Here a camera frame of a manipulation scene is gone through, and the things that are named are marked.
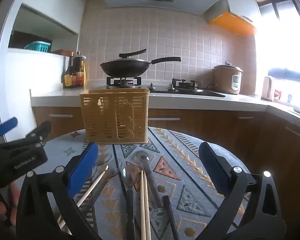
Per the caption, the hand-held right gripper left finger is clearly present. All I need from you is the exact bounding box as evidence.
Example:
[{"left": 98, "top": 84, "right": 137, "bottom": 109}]
[{"left": 16, "top": 142, "right": 103, "bottom": 240}]

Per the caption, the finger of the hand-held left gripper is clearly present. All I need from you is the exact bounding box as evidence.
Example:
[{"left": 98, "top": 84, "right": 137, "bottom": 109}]
[
  {"left": 0, "top": 117, "right": 19, "bottom": 146},
  {"left": 4, "top": 121, "right": 52, "bottom": 151}
]

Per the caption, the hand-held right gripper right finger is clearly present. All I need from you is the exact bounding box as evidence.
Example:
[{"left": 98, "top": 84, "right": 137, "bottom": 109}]
[{"left": 194, "top": 142, "right": 283, "bottom": 240}]

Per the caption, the wooden chopstick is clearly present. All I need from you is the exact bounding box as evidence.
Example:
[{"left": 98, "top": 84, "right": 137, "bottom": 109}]
[
  {"left": 57, "top": 171, "right": 109, "bottom": 230},
  {"left": 143, "top": 172, "right": 152, "bottom": 240},
  {"left": 140, "top": 170, "right": 146, "bottom": 240}
]

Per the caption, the shiny metal spoon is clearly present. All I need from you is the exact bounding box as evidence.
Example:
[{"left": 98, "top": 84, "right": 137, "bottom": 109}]
[{"left": 76, "top": 159, "right": 123, "bottom": 220}]

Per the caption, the yellow plastic utensil basket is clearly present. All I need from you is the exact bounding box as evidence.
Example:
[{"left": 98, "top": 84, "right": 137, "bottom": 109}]
[{"left": 79, "top": 88, "right": 150, "bottom": 145}]

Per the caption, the black-handled metal spoon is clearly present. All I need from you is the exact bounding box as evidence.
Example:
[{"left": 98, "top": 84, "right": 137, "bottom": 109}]
[{"left": 121, "top": 165, "right": 138, "bottom": 240}]

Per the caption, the person's left hand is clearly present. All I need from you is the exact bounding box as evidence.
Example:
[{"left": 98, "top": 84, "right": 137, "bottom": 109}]
[{"left": 5, "top": 182, "right": 22, "bottom": 228}]

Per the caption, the patterned tablecloth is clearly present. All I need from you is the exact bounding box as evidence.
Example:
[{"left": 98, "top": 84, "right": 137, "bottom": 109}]
[{"left": 42, "top": 127, "right": 250, "bottom": 240}]

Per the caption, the slim dark sauce bottle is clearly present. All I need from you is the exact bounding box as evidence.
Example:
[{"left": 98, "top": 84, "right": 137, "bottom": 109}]
[{"left": 64, "top": 52, "right": 75, "bottom": 88}]

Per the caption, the large dark sauce bottle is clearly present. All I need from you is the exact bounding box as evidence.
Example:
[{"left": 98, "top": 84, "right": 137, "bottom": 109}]
[{"left": 74, "top": 51, "right": 87, "bottom": 87}]

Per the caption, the black glass gas hob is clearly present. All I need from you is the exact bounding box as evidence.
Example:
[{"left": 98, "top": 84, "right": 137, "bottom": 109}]
[{"left": 106, "top": 76, "right": 226, "bottom": 97}]

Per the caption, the teal plastic basket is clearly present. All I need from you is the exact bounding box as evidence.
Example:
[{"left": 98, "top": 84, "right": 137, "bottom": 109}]
[{"left": 24, "top": 41, "right": 52, "bottom": 53}]

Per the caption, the black burner grate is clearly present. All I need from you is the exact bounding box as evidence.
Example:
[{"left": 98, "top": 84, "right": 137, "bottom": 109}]
[
  {"left": 172, "top": 78, "right": 204, "bottom": 92},
  {"left": 106, "top": 76, "right": 142, "bottom": 88}
]

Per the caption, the beige rice cooker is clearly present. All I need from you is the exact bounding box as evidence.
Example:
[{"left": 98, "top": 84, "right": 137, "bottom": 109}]
[{"left": 212, "top": 62, "right": 243, "bottom": 95}]

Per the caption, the white electric kettle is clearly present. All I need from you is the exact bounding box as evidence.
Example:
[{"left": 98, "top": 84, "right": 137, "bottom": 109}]
[{"left": 262, "top": 76, "right": 275, "bottom": 102}]

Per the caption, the black wok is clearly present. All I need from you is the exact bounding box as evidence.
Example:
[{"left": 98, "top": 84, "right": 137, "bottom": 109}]
[{"left": 100, "top": 57, "right": 182, "bottom": 77}]

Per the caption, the black wok lid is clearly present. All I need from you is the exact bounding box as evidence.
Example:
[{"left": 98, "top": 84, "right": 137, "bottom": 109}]
[{"left": 101, "top": 49, "right": 147, "bottom": 63}]

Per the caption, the window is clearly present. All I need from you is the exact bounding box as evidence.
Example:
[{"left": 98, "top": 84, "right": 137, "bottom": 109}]
[{"left": 257, "top": 0, "right": 300, "bottom": 120}]

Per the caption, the orange wall cabinet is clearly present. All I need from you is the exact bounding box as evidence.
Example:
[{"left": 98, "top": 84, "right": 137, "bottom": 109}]
[{"left": 208, "top": 11, "right": 257, "bottom": 37}]

